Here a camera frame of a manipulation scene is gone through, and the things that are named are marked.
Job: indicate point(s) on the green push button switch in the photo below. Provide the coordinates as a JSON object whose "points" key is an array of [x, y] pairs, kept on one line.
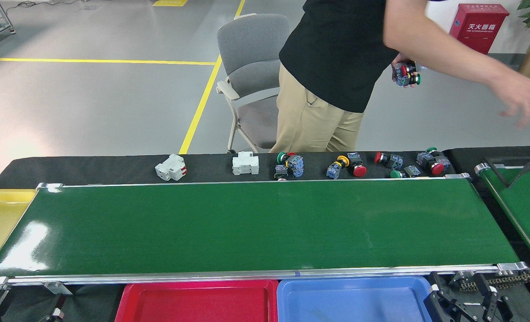
{"points": [[411, 171], [418, 79], [281, 172]]}

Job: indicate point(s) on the red mushroom push button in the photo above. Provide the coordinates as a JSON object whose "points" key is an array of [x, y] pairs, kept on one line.
{"points": [[359, 171], [437, 169]]}

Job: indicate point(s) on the green mushroom push button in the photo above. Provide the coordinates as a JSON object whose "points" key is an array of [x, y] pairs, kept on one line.
{"points": [[424, 159]]}

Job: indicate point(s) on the red push button switch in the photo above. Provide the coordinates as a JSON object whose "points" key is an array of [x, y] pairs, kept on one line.
{"points": [[403, 70], [296, 166], [394, 161]]}

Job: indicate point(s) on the yellow mushroom push button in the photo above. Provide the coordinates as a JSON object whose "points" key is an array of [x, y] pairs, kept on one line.
{"points": [[334, 171]]}

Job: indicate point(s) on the white circuit breaker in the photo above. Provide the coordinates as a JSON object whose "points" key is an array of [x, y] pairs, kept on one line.
{"points": [[171, 169], [246, 164]]}

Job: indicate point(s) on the person's right forearm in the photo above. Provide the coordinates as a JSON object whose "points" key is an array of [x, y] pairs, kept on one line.
{"points": [[426, 40]]}

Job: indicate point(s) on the blue plastic tray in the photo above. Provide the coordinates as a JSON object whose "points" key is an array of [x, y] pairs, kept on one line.
{"points": [[350, 304]]}

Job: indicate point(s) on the short green feeder conveyor belt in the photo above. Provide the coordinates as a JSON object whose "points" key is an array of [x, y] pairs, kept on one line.
{"points": [[524, 201]]}

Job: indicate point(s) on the red plastic tray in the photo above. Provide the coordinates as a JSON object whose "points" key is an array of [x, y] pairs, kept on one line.
{"points": [[193, 304]]}

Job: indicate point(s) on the long green conveyor belt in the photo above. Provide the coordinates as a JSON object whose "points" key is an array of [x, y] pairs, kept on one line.
{"points": [[247, 223]]}

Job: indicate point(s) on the person's right hand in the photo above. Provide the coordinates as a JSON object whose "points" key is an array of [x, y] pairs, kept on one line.
{"points": [[526, 100]]}

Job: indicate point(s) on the person's left hand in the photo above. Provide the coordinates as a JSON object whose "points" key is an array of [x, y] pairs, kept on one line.
{"points": [[397, 59]]}

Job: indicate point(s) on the person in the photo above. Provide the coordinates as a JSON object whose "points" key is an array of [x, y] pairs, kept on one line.
{"points": [[336, 53]]}

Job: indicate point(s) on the red fire extinguisher box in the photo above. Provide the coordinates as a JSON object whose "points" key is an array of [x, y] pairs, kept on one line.
{"points": [[477, 36]]}

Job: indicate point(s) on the grey office chair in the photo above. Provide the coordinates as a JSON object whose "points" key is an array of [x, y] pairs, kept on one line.
{"points": [[251, 44]]}

